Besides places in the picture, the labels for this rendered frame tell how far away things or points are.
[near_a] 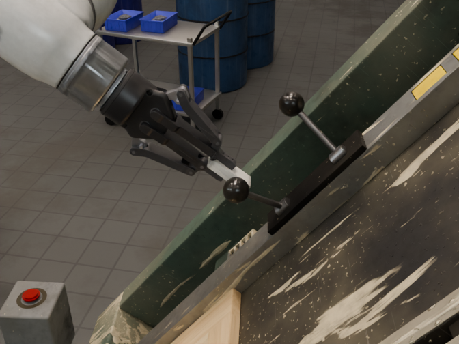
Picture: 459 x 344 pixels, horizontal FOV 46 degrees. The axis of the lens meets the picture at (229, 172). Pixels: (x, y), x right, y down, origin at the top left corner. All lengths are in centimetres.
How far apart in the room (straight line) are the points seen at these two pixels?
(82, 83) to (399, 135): 42
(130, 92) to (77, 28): 10
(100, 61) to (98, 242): 237
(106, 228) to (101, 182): 51
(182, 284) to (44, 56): 69
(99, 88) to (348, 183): 37
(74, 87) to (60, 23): 8
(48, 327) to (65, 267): 160
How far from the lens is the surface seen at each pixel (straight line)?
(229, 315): 87
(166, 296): 128
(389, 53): 98
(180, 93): 73
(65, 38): 72
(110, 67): 72
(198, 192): 337
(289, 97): 80
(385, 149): 78
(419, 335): 47
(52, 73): 73
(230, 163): 78
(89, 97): 73
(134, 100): 73
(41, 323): 134
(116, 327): 130
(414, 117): 77
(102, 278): 281
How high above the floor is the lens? 183
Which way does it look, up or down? 31 degrees down
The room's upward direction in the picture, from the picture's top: straight up
